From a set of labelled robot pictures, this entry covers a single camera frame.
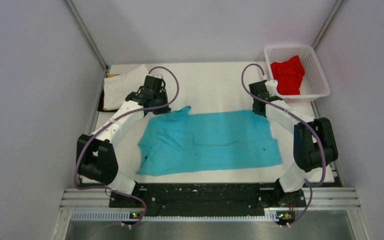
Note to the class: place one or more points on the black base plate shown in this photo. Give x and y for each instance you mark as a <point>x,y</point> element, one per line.
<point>208,199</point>

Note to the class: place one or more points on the red t-shirt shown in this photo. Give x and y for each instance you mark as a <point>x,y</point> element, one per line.
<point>289,76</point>

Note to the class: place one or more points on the white plastic basket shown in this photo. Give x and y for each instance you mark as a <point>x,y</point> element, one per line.
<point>314,84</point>

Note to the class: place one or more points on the aluminium front rail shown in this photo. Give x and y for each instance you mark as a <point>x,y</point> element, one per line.
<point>331,213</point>

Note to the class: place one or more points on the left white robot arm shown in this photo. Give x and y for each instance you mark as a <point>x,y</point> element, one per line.
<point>96,155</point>

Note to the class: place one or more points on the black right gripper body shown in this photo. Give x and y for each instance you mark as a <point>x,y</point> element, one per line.
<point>253,108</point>

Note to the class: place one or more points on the turquoise t-shirt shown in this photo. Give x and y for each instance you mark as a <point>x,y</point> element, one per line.
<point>180,142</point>

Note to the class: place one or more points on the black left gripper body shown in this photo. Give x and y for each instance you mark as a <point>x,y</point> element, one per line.
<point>162,98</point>

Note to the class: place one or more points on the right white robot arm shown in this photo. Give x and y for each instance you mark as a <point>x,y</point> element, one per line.
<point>314,144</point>

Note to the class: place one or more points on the black folded t-shirt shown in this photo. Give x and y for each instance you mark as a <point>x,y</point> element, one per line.
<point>100,106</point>

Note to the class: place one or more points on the yellow folded t-shirt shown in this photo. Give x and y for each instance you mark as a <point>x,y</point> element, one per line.
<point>110,92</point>

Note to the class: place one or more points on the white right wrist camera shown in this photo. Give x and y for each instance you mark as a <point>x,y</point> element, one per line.
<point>271,86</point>

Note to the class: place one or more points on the white folded t-shirt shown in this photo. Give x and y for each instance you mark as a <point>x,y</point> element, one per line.
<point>130,82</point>

